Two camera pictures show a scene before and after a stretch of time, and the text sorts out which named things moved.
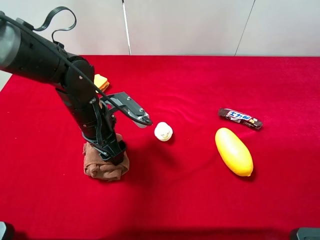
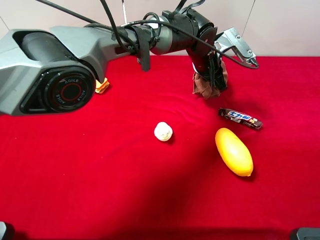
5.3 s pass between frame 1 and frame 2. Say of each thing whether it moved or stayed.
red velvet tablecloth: stayed
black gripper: moved
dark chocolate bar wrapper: stayed
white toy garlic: stayed
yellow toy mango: stayed
